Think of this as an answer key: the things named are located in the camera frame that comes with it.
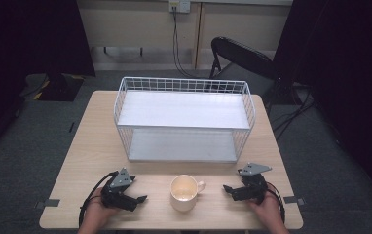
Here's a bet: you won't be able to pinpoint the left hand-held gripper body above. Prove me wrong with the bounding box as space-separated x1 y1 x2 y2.
100 167 137 211

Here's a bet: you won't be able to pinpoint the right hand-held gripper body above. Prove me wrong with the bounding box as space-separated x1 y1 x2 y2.
237 162 273 205

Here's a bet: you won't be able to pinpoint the cream ceramic cup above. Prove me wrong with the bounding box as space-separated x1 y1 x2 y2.
169 174 206 213

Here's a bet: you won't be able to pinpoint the white wire shelf rack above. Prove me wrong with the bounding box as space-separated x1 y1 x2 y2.
113 76 257 164

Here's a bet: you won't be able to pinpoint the person's right hand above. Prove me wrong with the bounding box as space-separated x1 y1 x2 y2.
246 190 285 226

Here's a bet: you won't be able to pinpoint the person's left hand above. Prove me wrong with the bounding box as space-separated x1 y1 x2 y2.
86 187 121 226

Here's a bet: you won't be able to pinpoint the grey tape strip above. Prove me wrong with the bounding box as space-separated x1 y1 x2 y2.
282 195 306 207
34 198 61 210

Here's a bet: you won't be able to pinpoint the black stand base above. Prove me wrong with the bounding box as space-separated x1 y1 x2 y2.
37 72 86 102

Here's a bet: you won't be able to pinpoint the black folding chair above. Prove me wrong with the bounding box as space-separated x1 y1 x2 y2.
208 36 280 98

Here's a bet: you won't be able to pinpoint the dark curtain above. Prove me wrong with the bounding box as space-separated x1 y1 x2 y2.
272 0 372 209

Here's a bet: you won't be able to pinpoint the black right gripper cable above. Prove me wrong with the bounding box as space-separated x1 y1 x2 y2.
265 181 286 225

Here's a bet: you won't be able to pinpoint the black floor cables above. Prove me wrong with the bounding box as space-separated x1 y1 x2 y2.
269 87 319 141

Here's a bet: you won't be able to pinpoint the black wall socket cable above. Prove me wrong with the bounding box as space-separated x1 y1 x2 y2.
171 11 205 80

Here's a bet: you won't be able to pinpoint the white wall socket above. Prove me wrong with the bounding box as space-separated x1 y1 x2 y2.
168 0 192 15

